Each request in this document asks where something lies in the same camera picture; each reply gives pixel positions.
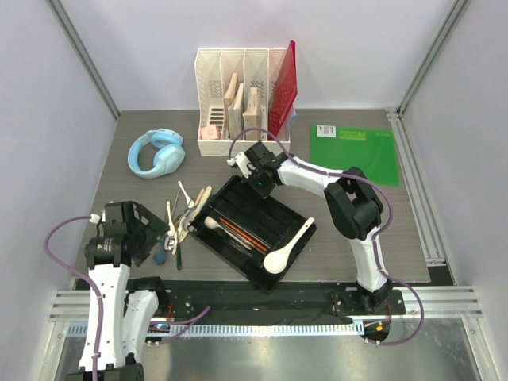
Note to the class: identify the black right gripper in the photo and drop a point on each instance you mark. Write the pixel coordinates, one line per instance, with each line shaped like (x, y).
(264, 192)

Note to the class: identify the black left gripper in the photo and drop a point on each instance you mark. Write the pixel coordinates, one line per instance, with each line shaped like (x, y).
(154, 228)

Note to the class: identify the black cutlery tray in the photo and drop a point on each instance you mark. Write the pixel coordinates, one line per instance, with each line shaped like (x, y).
(267, 219)

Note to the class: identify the small white ceramic spoon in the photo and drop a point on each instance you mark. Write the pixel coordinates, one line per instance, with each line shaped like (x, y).
(211, 223)

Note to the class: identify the light blue headphones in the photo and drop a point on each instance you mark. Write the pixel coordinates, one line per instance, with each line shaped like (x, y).
(168, 158)

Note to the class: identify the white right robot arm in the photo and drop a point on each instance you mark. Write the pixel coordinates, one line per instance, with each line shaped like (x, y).
(353, 205)

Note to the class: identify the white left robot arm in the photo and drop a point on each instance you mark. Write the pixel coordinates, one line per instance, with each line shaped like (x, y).
(121, 308)

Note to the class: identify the blue plastic spoon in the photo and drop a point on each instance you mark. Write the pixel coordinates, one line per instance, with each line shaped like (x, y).
(160, 256)

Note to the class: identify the white thin plastic spoon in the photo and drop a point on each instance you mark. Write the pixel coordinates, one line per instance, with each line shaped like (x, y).
(189, 200)

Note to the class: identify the wooden board right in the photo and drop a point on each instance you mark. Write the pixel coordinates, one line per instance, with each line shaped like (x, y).
(252, 116)

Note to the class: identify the wooden board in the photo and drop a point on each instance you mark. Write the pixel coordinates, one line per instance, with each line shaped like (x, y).
(233, 101)
(252, 116)

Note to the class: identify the orange chopstick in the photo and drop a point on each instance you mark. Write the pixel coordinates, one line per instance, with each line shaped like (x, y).
(257, 243)

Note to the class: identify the white chopstick in tray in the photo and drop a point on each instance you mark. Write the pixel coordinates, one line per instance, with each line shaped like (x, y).
(238, 238)

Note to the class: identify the mesh zipper pouch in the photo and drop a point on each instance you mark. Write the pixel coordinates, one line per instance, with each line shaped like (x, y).
(292, 118)

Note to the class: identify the pink cube box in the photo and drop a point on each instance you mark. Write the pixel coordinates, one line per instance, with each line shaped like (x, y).
(210, 132)

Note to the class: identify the large white ceramic spoon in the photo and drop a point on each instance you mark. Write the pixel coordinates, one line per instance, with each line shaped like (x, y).
(276, 261)

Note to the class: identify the magenta plastic folder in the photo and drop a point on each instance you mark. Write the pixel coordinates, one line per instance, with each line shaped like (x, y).
(285, 92)

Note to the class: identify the wooden board left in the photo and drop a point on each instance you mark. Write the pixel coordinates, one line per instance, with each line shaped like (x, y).
(233, 101)

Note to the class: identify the white file organizer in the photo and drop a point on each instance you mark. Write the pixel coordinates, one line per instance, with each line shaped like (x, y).
(245, 95)

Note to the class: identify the green cutting mat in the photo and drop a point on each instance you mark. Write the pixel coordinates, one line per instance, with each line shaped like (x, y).
(371, 150)

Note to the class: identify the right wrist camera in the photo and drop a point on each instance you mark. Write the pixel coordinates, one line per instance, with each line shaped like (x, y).
(241, 161)

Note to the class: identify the green handled utensil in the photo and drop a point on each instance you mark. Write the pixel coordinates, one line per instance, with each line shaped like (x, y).
(178, 253)

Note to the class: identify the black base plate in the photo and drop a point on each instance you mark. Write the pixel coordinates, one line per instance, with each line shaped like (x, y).
(229, 299)

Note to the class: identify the white cable duct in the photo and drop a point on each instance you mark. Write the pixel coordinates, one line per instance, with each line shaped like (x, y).
(199, 331)

